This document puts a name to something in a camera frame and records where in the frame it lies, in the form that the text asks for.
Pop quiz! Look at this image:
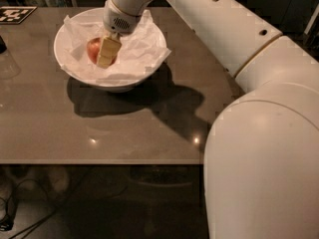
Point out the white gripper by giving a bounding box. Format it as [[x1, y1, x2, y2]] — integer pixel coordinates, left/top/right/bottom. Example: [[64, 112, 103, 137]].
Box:
[[97, 0, 154, 69]]

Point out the red apple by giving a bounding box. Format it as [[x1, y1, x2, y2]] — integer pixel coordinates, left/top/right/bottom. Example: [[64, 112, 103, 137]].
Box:
[[86, 37, 118, 66]]

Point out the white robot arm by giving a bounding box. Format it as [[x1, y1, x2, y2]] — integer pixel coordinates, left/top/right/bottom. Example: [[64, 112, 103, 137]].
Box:
[[104, 0, 319, 239]]

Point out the white ceramic bowl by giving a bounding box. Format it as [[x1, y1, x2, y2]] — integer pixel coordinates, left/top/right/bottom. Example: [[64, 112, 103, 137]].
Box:
[[53, 7, 167, 94]]

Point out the crumpled white paper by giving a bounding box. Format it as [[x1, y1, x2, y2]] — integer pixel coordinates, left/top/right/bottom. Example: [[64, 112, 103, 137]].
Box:
[[62, 9, 173, 83]]

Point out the black white marker tag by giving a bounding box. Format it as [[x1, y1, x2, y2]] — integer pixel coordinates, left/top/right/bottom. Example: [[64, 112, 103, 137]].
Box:
[[0, 6, 36, 25]]

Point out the black cable on floor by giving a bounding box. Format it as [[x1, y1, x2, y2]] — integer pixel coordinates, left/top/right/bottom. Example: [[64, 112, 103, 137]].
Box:
[[0, 179, 68, 239]]

